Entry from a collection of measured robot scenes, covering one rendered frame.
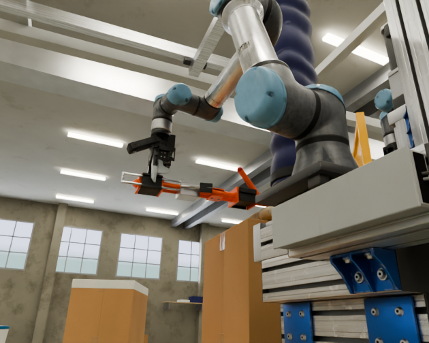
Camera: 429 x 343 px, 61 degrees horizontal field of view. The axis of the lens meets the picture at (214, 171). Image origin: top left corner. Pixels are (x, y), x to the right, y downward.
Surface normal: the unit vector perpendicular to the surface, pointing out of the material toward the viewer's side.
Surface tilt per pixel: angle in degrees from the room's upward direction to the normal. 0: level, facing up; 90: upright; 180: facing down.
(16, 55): 90
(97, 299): 90
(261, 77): 97
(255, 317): 90
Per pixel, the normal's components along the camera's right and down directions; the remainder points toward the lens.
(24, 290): 0.42, -0.34
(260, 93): -0.81, -0.12
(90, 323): 0.02, -0.39
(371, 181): -0.91, -0.18
